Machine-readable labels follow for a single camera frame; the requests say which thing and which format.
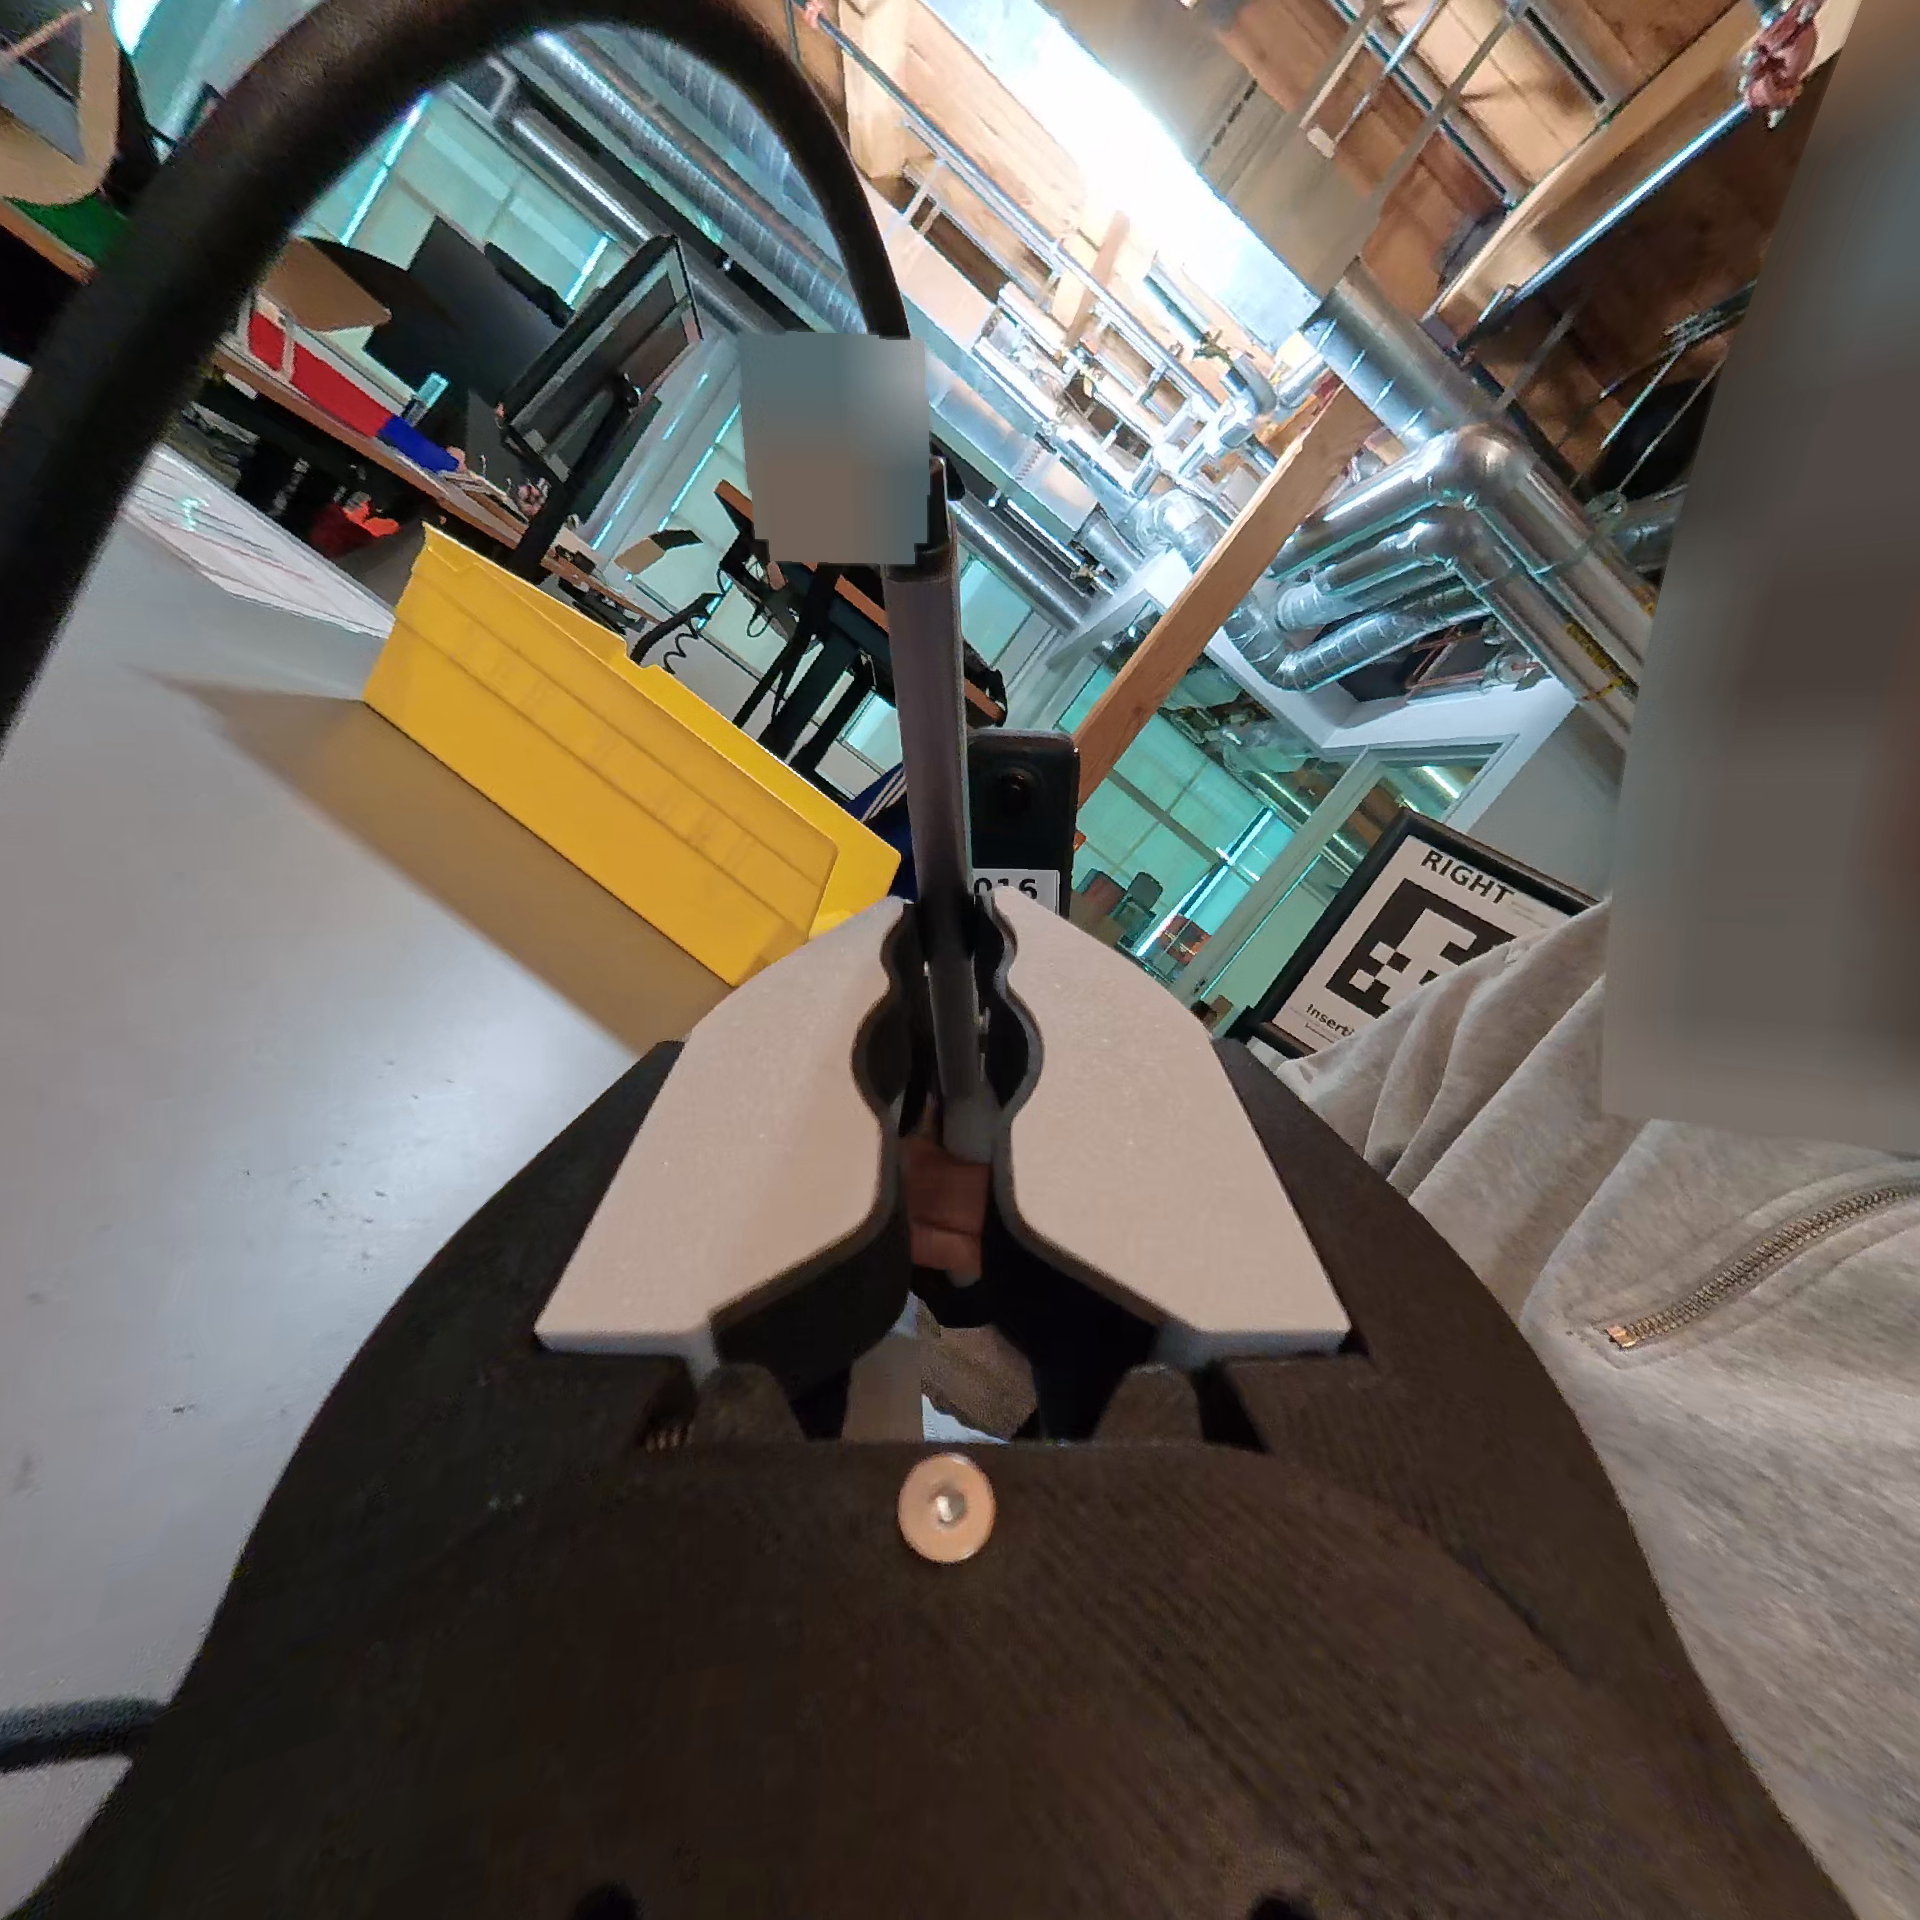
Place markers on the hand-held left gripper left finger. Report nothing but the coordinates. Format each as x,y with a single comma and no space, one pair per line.
749,1172

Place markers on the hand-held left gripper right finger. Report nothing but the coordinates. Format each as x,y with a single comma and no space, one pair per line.
1171,1172

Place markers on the person's right hand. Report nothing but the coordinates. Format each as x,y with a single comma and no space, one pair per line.
941,1202

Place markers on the wooden beam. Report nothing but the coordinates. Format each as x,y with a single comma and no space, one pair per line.
1201,615

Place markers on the wood-edged standing desk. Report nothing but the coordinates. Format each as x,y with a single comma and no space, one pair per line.
809,646

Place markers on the black framed marker sign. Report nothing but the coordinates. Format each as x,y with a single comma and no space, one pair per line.
1424,946

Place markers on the yellow plastic bin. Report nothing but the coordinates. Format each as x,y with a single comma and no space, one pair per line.
600,750

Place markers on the silver ventilation ducts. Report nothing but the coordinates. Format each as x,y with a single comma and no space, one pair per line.
1440,511

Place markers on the black computer monitor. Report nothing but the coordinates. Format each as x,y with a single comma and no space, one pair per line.
616,359

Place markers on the person's grey hoodie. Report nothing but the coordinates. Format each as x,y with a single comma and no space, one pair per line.
1724,1500

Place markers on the white paper sheet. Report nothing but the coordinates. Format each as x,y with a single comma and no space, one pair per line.
255,540

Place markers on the red plastic bin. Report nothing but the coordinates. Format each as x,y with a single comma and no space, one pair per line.
316,340

